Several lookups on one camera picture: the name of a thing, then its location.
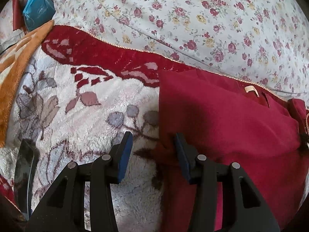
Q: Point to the red white plush blanket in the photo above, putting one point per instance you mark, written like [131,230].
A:
[75,101]

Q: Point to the orange patterned blanket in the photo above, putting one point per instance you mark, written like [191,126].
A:
[13,64]

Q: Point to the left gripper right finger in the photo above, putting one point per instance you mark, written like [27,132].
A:
[243,207]

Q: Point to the floral white duvet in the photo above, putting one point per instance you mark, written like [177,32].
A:
[262,41]

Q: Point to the red fleece shirt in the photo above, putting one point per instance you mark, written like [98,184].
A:
[228,121]

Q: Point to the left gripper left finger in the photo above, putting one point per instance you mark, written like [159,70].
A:
[62,206]

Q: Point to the blue plastic bag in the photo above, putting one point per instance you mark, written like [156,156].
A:
[37,12]

